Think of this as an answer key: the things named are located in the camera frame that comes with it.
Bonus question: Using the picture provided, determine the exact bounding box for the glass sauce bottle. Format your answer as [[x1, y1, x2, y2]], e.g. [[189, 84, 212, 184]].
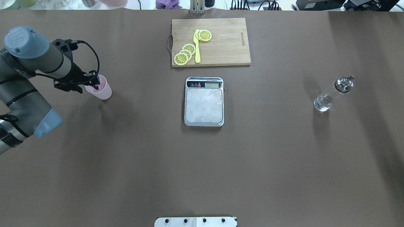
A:
[[313, 75, 355, 112]]

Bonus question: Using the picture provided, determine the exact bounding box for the aluminium frame post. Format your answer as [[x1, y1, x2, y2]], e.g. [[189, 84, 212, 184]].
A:
[[190, 0, 206, 15]]

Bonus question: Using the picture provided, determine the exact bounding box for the silver kitchen scale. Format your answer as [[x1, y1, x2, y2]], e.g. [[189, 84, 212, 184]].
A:
[[184, 77, 225, 127]]

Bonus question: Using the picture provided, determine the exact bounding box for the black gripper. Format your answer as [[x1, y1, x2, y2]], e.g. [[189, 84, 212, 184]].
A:
[[68, 63, 100, 90]]

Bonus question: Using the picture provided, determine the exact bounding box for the back lemon slice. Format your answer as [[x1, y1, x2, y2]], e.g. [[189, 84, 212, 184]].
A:
[[182, 44, 196, 55]]

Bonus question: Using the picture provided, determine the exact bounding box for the front lemon slice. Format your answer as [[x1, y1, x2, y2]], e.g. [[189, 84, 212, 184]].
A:
[[173, 53, 189, 66]]

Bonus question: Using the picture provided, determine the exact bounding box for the wooden cutting board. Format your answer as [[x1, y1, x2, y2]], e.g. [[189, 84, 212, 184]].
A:
[[171, 18, 251, 67]]

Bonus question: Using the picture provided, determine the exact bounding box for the lemon slice on knife tip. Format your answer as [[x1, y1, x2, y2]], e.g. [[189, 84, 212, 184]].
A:
[[196, 30, 212, 42]]

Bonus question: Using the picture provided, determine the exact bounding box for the purple cloth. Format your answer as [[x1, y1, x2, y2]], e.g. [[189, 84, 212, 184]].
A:
[[155, 0, 182, 10]]

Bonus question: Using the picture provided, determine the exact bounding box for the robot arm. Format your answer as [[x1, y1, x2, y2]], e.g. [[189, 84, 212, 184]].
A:
[[0, 26, 100, 154]]

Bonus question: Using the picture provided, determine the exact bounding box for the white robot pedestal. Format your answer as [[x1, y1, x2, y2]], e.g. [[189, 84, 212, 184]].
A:
[[154, 216, 238, 227]]

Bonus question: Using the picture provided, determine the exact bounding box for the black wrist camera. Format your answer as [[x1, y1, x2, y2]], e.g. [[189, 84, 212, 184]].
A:
[[52, 39, 78, 63]]

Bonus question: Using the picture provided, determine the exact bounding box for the middle lemon slice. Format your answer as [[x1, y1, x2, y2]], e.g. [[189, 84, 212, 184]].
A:
[[179, 50, 193, 61]]

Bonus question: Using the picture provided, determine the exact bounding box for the pink plastic cup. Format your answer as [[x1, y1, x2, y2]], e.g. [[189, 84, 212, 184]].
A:
[[85, 75, 112, 100]]

